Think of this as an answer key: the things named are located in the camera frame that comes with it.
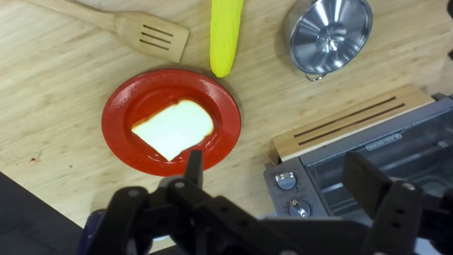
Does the slotted wooden box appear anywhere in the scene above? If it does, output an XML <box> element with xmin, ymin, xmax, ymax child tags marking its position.
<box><xmin>269</xmin><ymin>84</ymin><xmax>436</xmax><ymax>165</ymax></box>

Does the dark blue water bottle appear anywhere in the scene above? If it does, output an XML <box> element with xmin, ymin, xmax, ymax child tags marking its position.
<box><xmin>76</xmin><ymin>209</ymin><xmax>109</xmax><ymax>255</ymax></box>

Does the small steel pot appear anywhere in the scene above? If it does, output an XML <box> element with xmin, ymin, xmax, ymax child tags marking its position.
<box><xmin>281</xmin><ymin>0</ymin><xmax>373</xmax><ymax>83</ymax></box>

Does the grey toaster oven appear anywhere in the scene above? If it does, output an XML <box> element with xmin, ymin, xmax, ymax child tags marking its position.
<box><xmin>262</xmin><ymin>94</ymin><xmax>453</xmax><ymax>255</ymax></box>

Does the white bread slice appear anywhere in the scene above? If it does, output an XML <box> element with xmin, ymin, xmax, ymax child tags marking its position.
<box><xmin>130</xmin><ymin>98</ymin><xmax>215</xmax><ymax>163</ymax></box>

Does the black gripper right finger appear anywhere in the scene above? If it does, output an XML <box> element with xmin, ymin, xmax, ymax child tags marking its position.
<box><xmin>341</xmin><ymin>151</ymin><xmax>453</xmax><ymax>255</ymax></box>

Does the wooden slotted spatula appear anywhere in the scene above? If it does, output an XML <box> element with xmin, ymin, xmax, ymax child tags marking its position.
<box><xmin>27</xmin><ymin>0</ymin><xmax>191</xmax><ymax>64</ymax></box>

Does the red plate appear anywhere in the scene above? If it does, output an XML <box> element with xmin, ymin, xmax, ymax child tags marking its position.
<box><xmin>100</xmin><ymin>69</ymin><xmax>243</xmax><ymax>178</ymax></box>

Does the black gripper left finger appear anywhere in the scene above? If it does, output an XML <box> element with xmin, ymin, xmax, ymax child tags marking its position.
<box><xmin>86</xmin><ymin>151</ymin><xmax>256</xmax><ymax>255</ymax></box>

